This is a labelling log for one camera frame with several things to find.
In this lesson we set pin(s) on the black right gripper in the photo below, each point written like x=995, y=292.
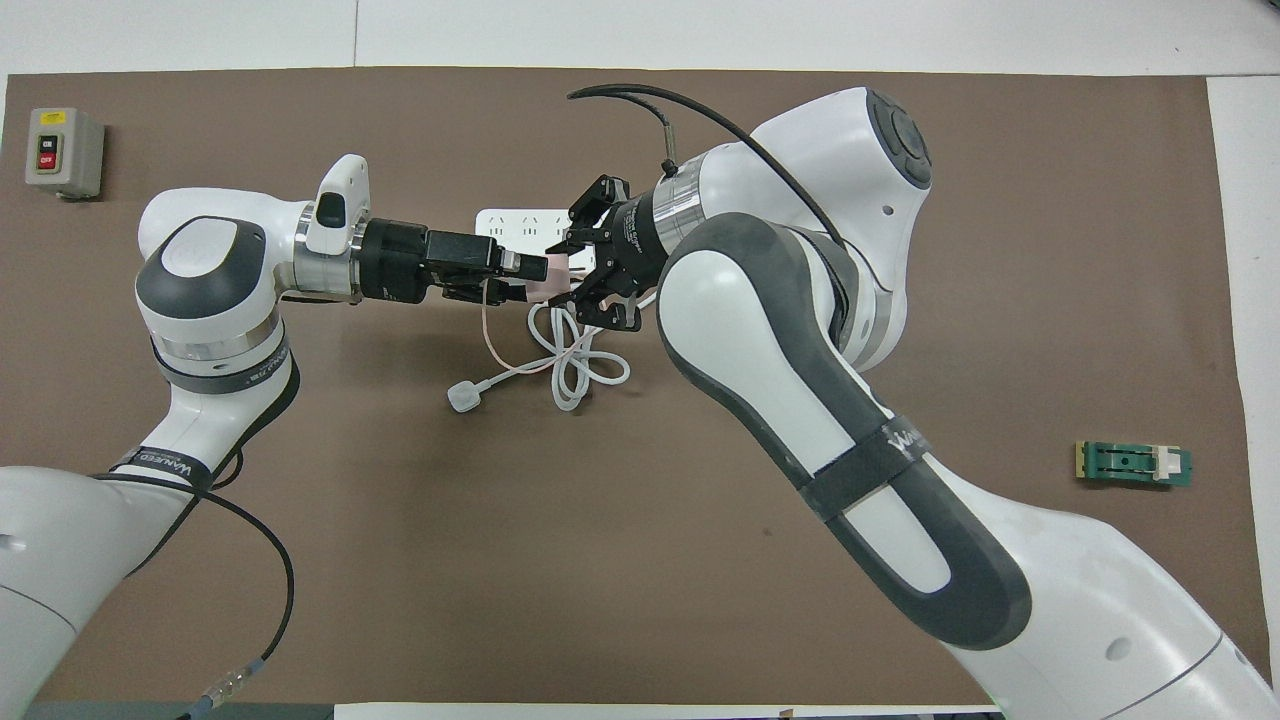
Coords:
x=632, y=245

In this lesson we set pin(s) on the green fixture block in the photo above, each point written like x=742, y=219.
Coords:
x=1125, y=464

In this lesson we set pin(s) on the grey on-off switch box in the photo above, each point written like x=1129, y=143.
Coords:
x=62, y=150

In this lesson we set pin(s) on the pink charger adapter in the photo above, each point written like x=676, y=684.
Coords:
x=548, y=289

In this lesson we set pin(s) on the white power strip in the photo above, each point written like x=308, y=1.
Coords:
x=520, y=225

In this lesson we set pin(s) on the brown table mat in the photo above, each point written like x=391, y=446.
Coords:
x=500, y=600

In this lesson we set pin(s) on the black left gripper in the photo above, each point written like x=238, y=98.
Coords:
x=420, y=262

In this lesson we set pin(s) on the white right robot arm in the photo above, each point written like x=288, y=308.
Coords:
x=760, y=400

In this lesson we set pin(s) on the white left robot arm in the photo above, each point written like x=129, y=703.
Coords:
x=200, y=300

